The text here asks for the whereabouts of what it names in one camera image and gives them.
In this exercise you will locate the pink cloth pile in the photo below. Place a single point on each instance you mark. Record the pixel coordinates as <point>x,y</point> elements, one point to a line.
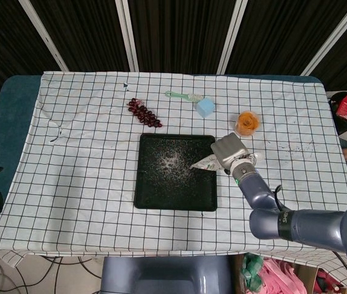
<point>278,275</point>

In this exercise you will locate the white partition frame post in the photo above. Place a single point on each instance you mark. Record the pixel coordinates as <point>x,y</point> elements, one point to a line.
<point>231,36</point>
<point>329,39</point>
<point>127,36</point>
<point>46,38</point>

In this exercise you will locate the white black checkered tablecloth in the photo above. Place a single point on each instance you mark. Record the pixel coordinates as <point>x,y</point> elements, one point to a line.
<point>84,183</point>

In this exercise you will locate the light blue sponge cube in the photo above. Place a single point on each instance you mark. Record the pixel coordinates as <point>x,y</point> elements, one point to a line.
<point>205,107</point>

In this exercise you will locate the green plastic pieces pile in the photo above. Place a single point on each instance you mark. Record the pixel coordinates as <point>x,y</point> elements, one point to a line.
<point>252,272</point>

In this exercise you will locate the orange food in clear cup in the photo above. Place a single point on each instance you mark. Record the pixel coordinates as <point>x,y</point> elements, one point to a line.
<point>248,122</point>

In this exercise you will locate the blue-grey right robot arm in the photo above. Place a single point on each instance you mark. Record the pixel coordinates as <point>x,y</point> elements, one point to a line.
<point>259,190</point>

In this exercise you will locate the black rectangular tray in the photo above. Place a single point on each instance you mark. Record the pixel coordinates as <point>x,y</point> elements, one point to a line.
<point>167,183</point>

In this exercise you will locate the dark red grape bunch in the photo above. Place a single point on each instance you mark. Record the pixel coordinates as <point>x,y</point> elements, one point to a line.
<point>144,113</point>

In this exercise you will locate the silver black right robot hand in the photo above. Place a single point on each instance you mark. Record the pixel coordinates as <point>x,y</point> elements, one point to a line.
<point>229,150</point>

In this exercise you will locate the blue-grey robot torso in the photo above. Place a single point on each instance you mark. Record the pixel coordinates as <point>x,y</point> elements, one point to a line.
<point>161,275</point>

